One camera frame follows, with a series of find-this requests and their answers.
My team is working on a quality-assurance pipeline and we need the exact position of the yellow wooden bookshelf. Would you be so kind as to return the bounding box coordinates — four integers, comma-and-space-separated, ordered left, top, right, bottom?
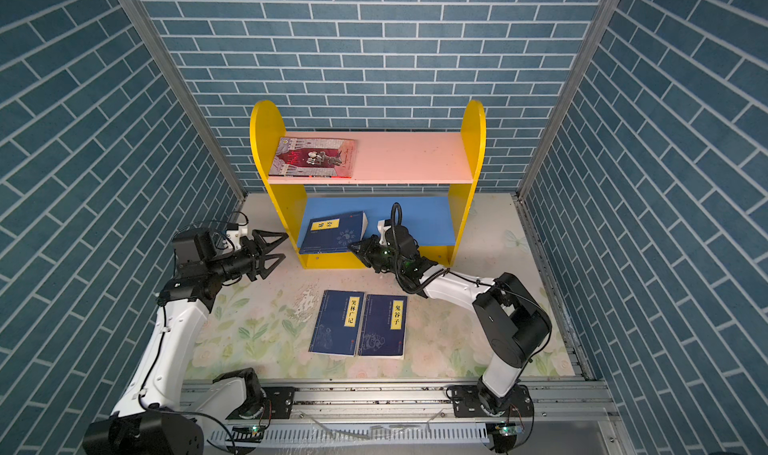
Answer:
249, 100, 487, 265

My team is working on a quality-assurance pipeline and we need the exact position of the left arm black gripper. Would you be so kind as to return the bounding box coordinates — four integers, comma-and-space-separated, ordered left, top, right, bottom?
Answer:
205, 231, 286, 285

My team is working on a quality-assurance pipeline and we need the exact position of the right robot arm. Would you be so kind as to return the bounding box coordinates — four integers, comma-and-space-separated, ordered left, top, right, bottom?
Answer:
348, 226, 553, 415

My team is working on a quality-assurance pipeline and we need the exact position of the blue book left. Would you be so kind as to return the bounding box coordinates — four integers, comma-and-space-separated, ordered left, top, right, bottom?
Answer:
309, 290, 364, 356

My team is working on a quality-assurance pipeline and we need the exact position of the aluminium corner post left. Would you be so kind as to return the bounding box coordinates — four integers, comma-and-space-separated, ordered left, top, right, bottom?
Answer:
117, 0, 247, 202

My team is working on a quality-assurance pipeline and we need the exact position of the aluminium corner post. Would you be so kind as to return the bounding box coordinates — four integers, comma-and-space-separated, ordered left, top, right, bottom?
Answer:
517, 0, 620, 201
117, 0, 247, 202

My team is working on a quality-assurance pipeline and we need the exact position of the aluminium corner post right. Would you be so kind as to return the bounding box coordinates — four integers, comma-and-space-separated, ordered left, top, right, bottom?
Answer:
517, 0, 620, 201

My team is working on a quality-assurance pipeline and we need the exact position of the illustrated red grey book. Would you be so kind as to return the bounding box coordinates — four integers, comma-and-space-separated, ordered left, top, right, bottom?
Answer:
269, 137, 357, 178

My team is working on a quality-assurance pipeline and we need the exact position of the blue book yellow label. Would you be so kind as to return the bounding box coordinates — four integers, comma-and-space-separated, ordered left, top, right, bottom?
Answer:
299, 211, 368, 254

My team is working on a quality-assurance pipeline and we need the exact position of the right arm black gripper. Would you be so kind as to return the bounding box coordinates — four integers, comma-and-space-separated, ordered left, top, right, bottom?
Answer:
349, 234, 407, 276

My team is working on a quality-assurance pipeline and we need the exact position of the blue book underneath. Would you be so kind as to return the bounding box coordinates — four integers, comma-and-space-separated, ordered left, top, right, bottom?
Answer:
357, 294, 408, 358

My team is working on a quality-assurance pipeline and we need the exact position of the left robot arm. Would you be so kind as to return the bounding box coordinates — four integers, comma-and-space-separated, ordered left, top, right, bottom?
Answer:
82, 228, 288, 454

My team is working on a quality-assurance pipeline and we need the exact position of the aluminium front rail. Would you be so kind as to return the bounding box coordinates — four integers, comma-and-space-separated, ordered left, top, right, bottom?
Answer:
204, 377, 633, 454

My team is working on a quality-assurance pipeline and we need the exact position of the black corrugated cable right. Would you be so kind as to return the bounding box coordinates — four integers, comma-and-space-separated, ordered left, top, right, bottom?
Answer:
388, 201, 451, 297

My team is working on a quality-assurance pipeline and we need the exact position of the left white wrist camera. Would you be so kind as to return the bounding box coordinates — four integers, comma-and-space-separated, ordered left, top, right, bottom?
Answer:
225, 222, 248, 251

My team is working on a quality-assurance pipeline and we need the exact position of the floral table mat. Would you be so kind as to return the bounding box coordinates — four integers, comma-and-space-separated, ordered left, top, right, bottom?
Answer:
185, 193, 550, 380

